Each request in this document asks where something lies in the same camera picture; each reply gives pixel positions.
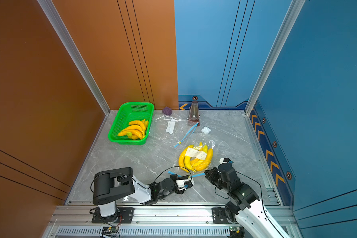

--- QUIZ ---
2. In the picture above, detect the green circuit board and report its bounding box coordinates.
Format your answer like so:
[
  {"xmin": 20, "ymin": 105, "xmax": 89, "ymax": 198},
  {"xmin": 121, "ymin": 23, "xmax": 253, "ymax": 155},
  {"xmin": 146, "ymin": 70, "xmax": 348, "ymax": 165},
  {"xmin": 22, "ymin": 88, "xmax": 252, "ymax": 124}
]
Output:
[
  {"xmin": 101, "ymin": 226, "xmax": 120, "ymax": 237},
  {"xmin": 229, "ymin": 226, "xmax": 241, "ymax": 236}
]

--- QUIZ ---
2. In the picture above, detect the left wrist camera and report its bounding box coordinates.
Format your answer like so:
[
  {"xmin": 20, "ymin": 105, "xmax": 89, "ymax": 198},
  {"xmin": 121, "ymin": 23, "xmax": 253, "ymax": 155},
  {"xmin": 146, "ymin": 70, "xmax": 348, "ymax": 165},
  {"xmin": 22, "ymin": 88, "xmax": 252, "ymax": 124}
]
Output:
[{"xmin": 178, "ymin": 178, "xmax": 194, "ymax": 189}]

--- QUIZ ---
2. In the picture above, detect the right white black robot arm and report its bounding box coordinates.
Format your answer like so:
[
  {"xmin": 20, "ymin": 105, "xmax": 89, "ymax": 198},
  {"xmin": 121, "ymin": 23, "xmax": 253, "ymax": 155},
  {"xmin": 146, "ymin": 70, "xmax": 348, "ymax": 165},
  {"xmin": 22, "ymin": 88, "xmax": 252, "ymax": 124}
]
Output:
[{"xmin": 204, "ymin": 161, "xmax": 289, "ymax": 238}]

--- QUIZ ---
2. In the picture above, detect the green plastic basket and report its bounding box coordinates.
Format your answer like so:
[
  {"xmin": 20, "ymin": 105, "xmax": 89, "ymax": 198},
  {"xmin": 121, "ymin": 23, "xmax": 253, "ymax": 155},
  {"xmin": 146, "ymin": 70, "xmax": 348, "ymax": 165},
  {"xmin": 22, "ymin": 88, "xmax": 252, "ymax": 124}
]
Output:
[{"xmin": 108, "ymin": 102, "xmax": 154, "ymax": 145}]

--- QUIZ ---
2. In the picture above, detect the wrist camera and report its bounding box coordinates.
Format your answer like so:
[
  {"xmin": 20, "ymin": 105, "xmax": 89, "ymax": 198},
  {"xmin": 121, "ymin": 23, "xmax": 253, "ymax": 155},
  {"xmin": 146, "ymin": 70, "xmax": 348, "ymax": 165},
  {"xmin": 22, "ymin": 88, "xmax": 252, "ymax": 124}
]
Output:
[
  {"xmin": 220, "ymin": 158, "xmax": 233, "ymax": 164},
  {"xmin": 178, "ymin": 178, "xmax": 194, "ymax": 189}
]

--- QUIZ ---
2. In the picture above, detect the yellow banana bunch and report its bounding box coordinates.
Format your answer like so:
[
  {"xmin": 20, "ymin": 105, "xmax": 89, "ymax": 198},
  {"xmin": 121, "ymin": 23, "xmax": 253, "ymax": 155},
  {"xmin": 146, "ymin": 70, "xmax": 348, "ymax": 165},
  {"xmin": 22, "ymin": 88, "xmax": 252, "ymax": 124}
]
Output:
[
  {"xmin": 118, "ymin": 120, "xmax": 149, "ymax": 140},
  {"xmin": 178, "ymin": 142, "xmax": 214, "ymax": 173}
]

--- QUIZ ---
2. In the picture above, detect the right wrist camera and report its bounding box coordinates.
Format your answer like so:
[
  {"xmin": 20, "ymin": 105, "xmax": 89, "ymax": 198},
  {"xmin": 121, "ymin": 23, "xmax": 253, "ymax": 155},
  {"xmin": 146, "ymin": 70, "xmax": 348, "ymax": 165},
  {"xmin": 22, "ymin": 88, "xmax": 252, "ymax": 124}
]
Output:
[{"xmin": 220, "ymin": 158, "xmax": 233, "ymax": 164}]

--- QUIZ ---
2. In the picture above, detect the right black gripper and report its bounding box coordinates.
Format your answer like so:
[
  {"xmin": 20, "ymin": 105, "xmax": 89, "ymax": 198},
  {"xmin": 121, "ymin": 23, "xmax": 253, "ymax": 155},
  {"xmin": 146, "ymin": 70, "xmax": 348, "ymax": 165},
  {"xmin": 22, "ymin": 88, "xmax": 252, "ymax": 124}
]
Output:
[{"xmin": 202, "ymin": 167, "xmax": 231, "ymax": 193}]

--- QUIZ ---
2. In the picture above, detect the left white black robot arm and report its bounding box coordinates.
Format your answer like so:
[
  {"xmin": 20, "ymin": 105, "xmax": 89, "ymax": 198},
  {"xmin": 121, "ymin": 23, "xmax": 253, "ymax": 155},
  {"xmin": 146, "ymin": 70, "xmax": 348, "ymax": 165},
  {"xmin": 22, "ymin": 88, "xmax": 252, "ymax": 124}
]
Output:
[{"xmin": 90, "ymin": 167, "xmax": 194, "ymax": 225}]

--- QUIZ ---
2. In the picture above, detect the small white object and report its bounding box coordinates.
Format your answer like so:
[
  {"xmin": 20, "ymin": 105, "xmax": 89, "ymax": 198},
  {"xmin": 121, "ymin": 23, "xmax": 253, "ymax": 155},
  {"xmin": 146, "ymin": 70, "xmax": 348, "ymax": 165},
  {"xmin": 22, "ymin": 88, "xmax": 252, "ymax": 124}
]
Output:
[{"xmin": 201, "ymin": 127, "xmax": 211, "ymax": 134}]

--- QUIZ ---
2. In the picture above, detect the aluminium rail base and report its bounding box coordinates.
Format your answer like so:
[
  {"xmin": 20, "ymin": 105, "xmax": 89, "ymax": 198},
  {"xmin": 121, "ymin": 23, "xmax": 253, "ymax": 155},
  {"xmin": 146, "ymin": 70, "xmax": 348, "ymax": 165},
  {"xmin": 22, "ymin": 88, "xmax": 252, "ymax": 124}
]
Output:
[{"xmin": 41, "ymin": 202, "xmax": 295, "ymax": 238}]

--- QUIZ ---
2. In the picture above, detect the purple cube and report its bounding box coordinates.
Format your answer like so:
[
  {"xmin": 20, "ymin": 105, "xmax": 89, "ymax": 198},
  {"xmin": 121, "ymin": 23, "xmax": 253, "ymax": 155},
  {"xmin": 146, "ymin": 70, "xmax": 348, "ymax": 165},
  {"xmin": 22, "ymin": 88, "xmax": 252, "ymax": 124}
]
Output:
[{"xmin": 162, "ymin": 107, "xmax": 172, "ymax": 116}]

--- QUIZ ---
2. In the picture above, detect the green circuit board right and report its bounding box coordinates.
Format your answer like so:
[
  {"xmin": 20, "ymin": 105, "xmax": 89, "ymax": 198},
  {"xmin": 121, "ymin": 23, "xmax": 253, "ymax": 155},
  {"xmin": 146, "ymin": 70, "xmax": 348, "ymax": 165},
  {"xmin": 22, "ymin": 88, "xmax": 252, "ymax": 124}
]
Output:
[{"xmin": 229, "ymin": 226, "xmax": 241, "ymax": 236}]

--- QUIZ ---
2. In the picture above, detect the clear zip-top bag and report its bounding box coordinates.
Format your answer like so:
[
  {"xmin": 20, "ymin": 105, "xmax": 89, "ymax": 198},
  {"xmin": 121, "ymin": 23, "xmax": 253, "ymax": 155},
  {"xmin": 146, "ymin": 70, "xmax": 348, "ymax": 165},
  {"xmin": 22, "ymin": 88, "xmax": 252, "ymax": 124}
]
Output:
[
  {"xmin": 167, "ymin": 135, "xmax": 217, "ymax": 177},
  {"xmin": 149, "ymin": 115, "xmax": 199, "ymax": 148}
]

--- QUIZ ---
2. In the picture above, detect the brown wooden metronome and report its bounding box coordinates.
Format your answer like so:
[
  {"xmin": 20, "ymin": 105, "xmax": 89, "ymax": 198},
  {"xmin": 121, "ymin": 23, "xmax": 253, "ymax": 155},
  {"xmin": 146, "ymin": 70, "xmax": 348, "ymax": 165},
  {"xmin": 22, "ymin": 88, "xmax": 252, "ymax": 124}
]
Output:
[{"xmin": 187, "ymin": 100, "xmax": 200, "ymax": 127}]

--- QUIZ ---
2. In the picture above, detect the green circuit board left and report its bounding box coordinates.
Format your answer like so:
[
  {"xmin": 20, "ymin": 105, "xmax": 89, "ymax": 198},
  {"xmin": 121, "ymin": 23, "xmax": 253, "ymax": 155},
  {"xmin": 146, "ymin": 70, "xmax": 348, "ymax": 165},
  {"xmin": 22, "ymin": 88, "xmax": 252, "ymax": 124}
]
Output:
[{"xmin": 101, "ymin": 226, "xmax": 120, "ymax": 237}]

